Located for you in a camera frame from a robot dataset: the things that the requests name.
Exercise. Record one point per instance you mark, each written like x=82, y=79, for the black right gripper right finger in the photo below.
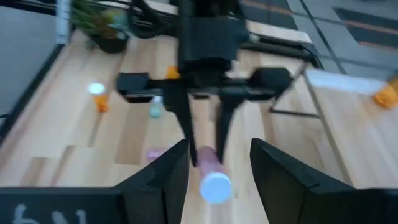
x=289, y=193

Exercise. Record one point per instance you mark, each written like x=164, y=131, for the pink pill bottle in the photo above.
x=214, y=186

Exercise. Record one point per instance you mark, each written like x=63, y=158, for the green pill bottle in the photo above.
x=155, y=109

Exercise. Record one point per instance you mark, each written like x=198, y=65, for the medium orange pill bottle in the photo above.
x=101, y=104

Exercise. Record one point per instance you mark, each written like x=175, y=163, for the potted green succulent plant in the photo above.
x=109, y=43

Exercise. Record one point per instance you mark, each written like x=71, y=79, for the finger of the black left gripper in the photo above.
x=178, y=105
x=227, y=112

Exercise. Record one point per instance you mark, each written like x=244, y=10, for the silver aluminium frame post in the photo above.
x=63, y=21

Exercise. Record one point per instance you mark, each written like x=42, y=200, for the black mat with striped edge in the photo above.
x=367, y=34

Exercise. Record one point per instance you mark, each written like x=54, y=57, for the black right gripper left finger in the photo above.
x=161, y=193

